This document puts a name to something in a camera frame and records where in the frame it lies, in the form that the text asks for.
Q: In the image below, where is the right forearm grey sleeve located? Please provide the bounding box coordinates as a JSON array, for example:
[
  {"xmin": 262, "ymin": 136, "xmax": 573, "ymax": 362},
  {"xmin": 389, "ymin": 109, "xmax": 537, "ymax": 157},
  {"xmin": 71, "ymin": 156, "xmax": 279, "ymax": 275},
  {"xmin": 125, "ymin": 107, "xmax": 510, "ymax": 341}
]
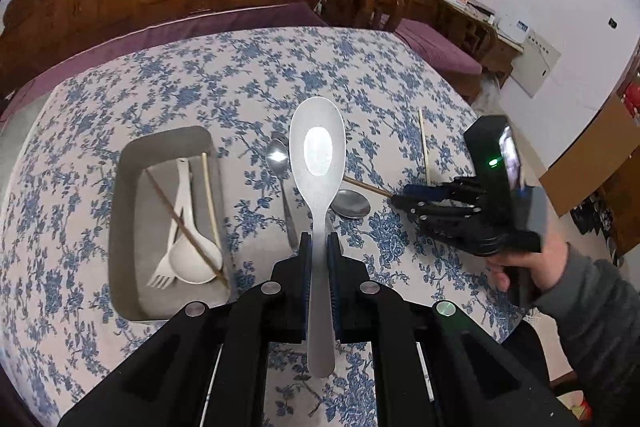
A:
[{"xmin": 536, "ymin": 248, "xmax": 639, "ymax": 426}]

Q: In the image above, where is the white device on side table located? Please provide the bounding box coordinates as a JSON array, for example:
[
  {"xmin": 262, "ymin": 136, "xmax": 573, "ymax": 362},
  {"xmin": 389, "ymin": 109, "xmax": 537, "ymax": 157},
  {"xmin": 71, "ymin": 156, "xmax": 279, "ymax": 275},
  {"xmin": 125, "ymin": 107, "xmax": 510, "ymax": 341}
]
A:
[{"xmin": 498, "ymin": 14, "xmax": 530, "ymax": 44}]

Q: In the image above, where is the brown chopstick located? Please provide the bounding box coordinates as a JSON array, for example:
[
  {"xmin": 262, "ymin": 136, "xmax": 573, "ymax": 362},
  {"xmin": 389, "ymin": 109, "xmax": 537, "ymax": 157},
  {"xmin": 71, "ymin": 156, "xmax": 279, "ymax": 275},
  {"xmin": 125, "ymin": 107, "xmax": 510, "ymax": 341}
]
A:
[
  {"xmin": 343, "ymin": 176, "xmax": 393, "ymax": 198},
  {"xmin": 144, "ymin": 169, "xmax": 231, "ymax": 288}
]

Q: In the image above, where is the cream chopstick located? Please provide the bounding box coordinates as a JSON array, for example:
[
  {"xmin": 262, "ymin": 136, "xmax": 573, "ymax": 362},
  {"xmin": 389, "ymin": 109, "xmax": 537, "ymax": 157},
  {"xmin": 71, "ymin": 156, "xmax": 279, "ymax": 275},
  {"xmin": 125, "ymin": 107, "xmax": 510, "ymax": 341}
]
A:
[
  {"xmin": 201, "ymin": 152, "xmax": 222, "ymax": 251},
  {"xmin": 418, "ymin": 107, "xmax": 432, "ymax": 185}
]

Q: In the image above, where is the blue floral tablecloth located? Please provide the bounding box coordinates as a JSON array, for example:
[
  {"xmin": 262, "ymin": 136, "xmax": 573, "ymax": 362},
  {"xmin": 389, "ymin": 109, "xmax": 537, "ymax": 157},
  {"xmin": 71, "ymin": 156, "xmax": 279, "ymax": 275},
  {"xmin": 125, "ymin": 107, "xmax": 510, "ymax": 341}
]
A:
[{"xmin": 1, "ymin": 27, "xmax": 475, "ymax": 426}]

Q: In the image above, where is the cardboard box on floor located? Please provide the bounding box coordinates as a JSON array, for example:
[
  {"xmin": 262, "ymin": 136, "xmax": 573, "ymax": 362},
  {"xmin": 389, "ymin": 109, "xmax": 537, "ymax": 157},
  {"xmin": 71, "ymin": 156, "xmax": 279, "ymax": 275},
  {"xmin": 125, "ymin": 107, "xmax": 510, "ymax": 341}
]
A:
[{"xmin": 540, "ymin": 94, "xmax": 639, "ymax": 216}]

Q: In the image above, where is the white wall panel cabinet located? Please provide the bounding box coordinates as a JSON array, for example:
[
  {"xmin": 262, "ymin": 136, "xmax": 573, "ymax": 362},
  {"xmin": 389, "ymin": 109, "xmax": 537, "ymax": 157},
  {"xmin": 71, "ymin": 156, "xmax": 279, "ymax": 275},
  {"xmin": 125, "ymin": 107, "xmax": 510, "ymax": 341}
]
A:
[{"xmin": 511, "ymin": 29, "xmax": 561, "ymax": 98}]

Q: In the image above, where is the right hand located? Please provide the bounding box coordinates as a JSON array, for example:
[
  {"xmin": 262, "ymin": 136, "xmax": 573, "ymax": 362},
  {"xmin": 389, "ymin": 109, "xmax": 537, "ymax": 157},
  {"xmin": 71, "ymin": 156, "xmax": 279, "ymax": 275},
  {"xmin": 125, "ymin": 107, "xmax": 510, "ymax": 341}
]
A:
[{"xmin": 487, "ymin": 236, "xmax": 568, "ymax": 293}]

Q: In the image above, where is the smiley steel spoon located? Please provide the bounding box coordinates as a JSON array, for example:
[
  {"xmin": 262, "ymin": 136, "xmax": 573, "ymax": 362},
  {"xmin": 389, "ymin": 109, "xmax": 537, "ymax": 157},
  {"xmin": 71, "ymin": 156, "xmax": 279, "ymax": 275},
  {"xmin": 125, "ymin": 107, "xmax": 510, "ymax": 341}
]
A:
[{"xmin": 288, "ymin": 96, "xmax": 346, "ymax": 378}]

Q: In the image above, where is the purple armchair cushion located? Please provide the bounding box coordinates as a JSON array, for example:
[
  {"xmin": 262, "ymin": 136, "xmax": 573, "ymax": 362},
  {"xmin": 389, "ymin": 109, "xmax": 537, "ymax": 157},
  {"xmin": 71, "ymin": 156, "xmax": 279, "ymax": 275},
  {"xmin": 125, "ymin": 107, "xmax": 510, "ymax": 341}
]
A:
[{"xmin": 395, "ymin": 18, "xmax": 482, "ymax": 75}]

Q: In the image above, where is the small steel spoon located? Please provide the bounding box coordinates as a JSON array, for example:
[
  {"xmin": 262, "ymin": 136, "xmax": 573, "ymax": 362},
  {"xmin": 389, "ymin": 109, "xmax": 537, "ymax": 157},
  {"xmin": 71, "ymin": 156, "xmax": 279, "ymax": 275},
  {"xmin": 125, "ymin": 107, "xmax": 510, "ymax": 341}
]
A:
[{"xmin": 266, "ymin": 132, "xmax": 298, "ymax": 251}]

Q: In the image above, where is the wooden side table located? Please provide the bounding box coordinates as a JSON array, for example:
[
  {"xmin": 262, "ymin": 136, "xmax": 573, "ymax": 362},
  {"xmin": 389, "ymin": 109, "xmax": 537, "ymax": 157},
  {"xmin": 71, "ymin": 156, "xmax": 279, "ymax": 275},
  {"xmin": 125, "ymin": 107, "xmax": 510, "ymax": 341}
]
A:
[{"xmin": 435, "ymin": 0, "xmax": 524, "ymax": 86}]

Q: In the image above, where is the grey metal tray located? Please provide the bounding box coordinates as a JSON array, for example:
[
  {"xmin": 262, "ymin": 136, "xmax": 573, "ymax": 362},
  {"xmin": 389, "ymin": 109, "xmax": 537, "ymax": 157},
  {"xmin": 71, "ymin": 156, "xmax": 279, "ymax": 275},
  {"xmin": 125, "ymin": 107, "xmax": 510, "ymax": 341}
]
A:
[{"xmin": 107, "ymin": 126, "xmax": 239, "ymax": 322}]

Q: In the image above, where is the white plastic fork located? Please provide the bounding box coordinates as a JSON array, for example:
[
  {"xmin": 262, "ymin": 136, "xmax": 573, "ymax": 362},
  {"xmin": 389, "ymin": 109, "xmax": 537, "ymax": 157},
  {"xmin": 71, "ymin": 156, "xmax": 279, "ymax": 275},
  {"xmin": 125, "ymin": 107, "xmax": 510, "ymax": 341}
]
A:
[{"xmin": 145, "ymin": 171, "xmax": 194, "ymax": 291}]

